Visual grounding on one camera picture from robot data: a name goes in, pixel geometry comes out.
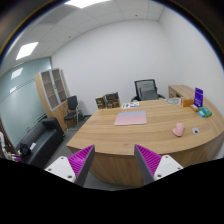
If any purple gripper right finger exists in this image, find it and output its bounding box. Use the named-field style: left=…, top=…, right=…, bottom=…
left=134, top=144, right=182, bottom=184

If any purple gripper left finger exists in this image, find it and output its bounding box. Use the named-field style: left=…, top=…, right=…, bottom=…
left=46, top=145, right=95, bottom=186

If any pink computer mouse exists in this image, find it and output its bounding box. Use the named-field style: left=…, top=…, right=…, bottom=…
left=172, top=123, right=185, bottom=137

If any pink blue mouse pad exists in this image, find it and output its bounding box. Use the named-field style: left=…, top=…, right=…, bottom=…
left=114, top=111, right=147, bottom=126

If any black leather sofa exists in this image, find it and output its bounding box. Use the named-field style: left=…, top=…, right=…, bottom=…
left=16, top=118, right=64, bottom=168

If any wooden desk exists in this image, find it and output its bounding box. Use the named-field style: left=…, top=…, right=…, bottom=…
left=67, top=100, right=224, bottom=186

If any black visitor chair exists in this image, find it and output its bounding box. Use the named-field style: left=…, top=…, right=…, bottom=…
left=64, top=95, right=81, bottom=123

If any small dark box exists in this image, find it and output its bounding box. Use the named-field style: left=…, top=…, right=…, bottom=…
left=95, top=96, right=106, bottom=109

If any wooden box on desk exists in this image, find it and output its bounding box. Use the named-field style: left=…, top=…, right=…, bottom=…
left=181, top=98, right=194, bottom=107

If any green tissue pack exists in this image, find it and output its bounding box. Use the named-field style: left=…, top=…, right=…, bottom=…
left=198, top=107, right=212, bottom=117

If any black mesh office chair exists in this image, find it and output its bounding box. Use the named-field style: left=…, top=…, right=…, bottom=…
left=131, top=79, right=164, bottom=101

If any dark cardboard box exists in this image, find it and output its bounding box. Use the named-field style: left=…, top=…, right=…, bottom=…
left=104, top=92, right=120, bottom=108

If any purple sign stand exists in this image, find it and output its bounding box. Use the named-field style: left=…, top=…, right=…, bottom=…
left=194, top=88, right=203, bottom=107

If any wooden side cabinet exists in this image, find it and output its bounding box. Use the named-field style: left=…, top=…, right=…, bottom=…
left=168, top=85, right=194, bottom=99

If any wooden glass-door cabinet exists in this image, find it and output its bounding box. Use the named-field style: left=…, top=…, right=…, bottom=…
left=35, top=69, right=67, bottom=131

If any desk cable grommet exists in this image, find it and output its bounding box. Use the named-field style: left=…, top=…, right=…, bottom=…
left=192, top=127, right=200, bottom=134

